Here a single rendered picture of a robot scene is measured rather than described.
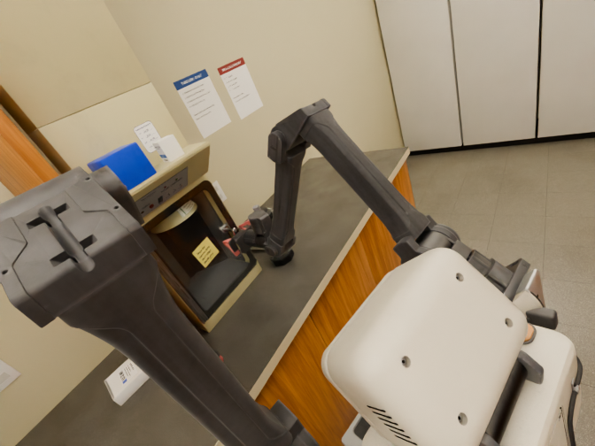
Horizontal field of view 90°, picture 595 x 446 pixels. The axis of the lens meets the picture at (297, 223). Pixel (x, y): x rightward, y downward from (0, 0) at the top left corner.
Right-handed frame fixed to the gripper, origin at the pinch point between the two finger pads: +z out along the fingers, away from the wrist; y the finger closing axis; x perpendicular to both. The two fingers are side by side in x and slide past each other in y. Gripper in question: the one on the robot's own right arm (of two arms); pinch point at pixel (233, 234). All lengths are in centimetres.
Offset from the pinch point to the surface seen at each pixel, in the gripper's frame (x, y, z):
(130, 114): -48.7, 6.1, 3.5
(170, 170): -33.2, 10.8, -8.2
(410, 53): 7, -284, 22
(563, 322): 115, -81, -100
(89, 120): -51, 16, 3
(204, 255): -1.7, 12.9, 1.1
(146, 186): -33.2, 18.7, -8.3
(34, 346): 3, 63, 45
